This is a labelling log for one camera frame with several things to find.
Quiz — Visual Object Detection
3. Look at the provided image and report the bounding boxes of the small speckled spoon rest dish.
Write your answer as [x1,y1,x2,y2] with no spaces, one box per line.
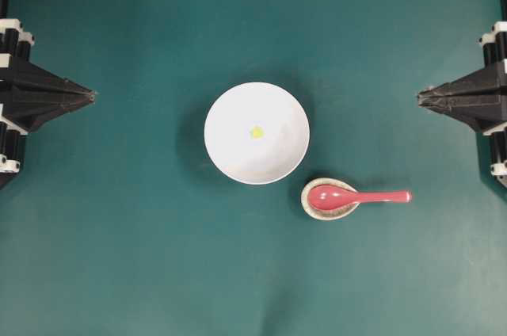
[301,178,359,221]

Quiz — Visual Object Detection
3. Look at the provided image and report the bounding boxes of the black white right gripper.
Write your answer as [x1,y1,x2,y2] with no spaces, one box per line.
[417,21,507,177]

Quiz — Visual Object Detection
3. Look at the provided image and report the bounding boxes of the pink ceramic spoon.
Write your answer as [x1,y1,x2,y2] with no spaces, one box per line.
[308,185,412,211]

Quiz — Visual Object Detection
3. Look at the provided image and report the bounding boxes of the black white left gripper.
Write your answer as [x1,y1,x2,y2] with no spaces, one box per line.
[0,17,97,174]

